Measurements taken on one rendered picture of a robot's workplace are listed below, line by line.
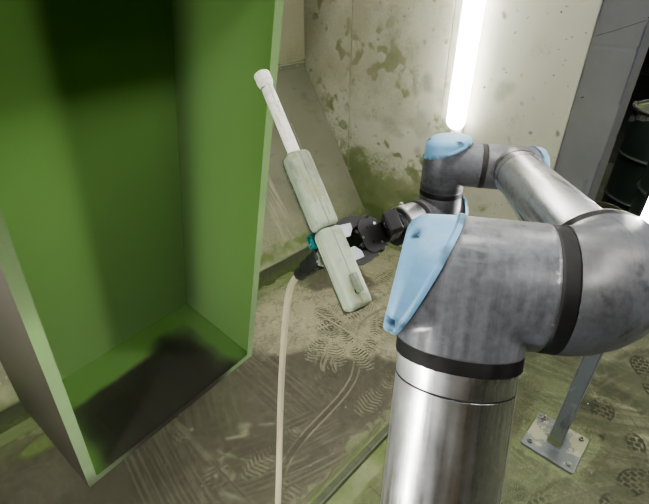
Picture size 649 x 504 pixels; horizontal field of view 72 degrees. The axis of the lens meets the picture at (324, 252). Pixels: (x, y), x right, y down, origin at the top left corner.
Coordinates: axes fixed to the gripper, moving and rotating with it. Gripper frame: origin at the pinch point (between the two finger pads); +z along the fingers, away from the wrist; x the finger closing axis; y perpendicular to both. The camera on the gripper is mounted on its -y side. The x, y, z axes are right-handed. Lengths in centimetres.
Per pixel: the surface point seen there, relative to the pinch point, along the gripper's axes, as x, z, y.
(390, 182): 51, -145, 151
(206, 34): 59, -1, 15
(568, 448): -96, -104, 66
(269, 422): -44, -9, 117
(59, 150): 46, 35, 35
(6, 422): -4, 80, 151
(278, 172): 78, -79, 164
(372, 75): 108, -139, 120
